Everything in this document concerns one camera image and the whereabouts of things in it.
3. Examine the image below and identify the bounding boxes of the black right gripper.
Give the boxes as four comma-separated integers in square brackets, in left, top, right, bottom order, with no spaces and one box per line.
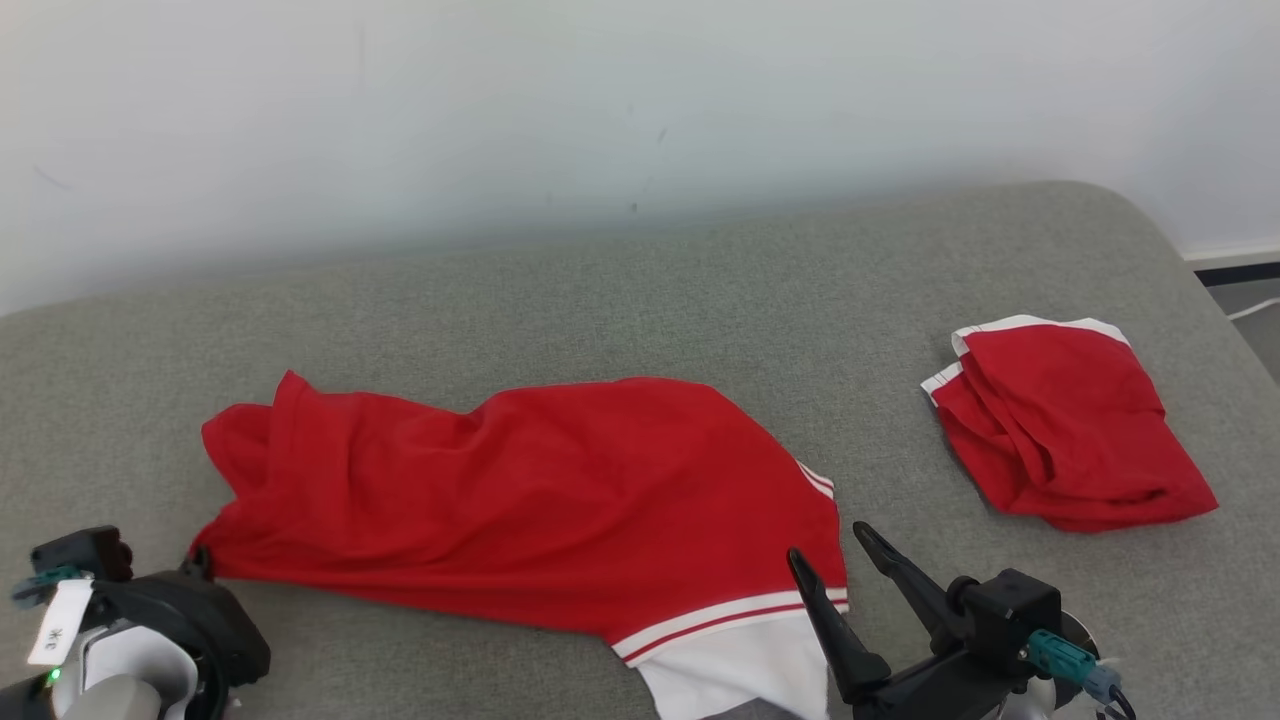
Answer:
[786,520,1033,720]

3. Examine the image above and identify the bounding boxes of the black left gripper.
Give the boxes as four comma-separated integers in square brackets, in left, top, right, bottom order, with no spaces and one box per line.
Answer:
[94,545,271,691]

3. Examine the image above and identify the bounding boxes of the red shorts with white hems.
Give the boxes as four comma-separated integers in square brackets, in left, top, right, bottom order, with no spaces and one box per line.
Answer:
[919,314,1220,534]

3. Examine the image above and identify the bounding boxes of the red shirt with white sleeves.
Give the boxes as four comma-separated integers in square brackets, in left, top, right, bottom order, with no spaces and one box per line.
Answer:
[187,369,852,720]

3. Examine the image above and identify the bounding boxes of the white paper label tag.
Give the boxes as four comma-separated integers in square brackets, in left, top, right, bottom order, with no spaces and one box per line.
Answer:
[26,579,95,667]

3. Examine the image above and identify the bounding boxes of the white and black baseboard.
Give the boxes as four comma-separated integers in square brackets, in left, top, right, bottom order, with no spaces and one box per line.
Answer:
[1183,239,1280,289]

